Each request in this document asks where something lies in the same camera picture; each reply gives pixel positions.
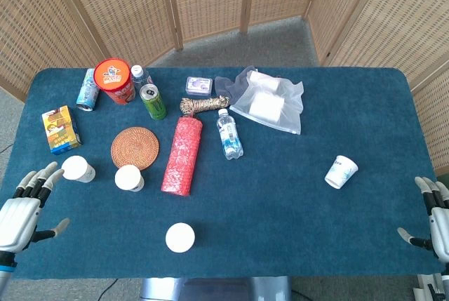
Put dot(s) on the white paper cup blue print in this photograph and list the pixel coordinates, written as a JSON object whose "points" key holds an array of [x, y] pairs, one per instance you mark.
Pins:
{"points": [[75, 168]]}

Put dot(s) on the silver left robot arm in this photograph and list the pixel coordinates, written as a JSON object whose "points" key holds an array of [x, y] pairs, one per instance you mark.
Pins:
{"points": [[5, 269]]}

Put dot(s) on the green Monster energy can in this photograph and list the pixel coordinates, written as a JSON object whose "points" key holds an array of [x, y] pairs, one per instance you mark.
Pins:
{"points": [[153, 102]]}

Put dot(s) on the red bubble wrap roll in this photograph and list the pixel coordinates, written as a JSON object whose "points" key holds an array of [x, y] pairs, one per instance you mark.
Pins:
{"points": [[183, 155]]}

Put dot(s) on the yellow and blue carton box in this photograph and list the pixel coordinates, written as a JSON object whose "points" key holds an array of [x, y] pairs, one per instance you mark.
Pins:
{"points": [[60, 130]]}

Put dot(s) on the white paper cup blue flower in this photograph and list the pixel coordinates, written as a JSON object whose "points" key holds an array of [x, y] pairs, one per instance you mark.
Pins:
{"points": [[128, 177]]}

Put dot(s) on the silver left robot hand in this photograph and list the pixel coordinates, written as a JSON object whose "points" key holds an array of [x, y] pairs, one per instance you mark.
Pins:
{"points": [[19, 215]]}

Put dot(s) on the blue carpet table mat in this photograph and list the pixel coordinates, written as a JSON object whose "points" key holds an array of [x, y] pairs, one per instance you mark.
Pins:
{"points": [[280, 209]]}

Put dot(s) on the grey cloth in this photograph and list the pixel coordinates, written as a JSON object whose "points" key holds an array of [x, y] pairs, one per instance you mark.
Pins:
{"points": [[226, 85]]}

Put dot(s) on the tipped white paper cup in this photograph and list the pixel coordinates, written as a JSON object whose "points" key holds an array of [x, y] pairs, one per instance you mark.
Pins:
{"points": [[341, 172]]}

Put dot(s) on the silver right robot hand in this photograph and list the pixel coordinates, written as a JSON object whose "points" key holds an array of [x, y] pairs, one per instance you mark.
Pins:
{"points": [[440, 222]]}

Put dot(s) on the woven bamboo folding screen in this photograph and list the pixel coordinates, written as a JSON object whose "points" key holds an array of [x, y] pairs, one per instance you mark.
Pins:
{"points": [[122, 10]]}

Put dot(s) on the light blue drink can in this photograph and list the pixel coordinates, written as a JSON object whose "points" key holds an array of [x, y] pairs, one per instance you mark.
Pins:
{"points": [[87, 92]]}

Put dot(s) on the translucent zip plastic bag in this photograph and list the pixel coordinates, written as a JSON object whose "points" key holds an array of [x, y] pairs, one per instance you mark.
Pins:
{"points": [[291, 111]]}

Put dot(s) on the white paper roll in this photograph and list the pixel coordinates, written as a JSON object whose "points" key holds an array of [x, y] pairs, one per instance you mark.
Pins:
{"points": [[263, 81], [265, 106]]}

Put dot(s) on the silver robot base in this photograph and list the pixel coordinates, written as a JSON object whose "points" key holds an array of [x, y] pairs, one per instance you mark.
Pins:
{"points": [[214, 289]]}

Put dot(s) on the small purple plastic box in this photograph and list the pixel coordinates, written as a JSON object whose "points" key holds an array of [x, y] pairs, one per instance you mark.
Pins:
{"points": [[199, 86]]}

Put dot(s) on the orange instant noodle tub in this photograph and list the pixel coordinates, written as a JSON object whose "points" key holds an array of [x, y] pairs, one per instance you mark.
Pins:
{"points": [[114, 76]]}

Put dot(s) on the lying clear water bottle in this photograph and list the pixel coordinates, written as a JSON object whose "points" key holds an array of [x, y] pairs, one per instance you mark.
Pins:
{"points": [[229, 136]]}

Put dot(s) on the brown woven round coaster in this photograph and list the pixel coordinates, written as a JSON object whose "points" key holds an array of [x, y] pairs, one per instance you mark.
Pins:
{"points": [[135, 146]]}

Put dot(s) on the white metal frame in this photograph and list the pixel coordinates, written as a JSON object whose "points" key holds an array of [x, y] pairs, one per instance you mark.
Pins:
{"points": [[429, 288]]}

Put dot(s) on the upright clear water bottle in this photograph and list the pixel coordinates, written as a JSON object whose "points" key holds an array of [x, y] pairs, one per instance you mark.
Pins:
{"points": [[139, 74]]}

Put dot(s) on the stack of white paper cups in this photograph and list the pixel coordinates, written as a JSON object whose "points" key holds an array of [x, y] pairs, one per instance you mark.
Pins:
{"points": [[180, 237]]}

